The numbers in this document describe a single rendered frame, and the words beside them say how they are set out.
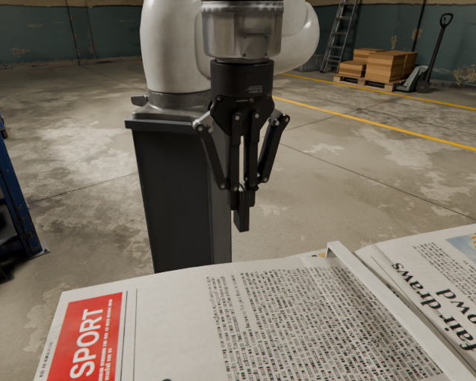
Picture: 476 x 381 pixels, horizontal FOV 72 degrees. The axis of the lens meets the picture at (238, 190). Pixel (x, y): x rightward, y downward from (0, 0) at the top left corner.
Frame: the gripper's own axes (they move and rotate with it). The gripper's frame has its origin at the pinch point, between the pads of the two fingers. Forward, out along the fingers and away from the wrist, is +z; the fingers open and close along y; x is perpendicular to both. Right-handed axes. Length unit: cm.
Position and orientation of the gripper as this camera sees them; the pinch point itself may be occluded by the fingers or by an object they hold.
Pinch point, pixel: (241, 206)
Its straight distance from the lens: 48.4
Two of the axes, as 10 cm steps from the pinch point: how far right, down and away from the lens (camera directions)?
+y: 9.5, -1.5, 2.8
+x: -3.2, -4.5, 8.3
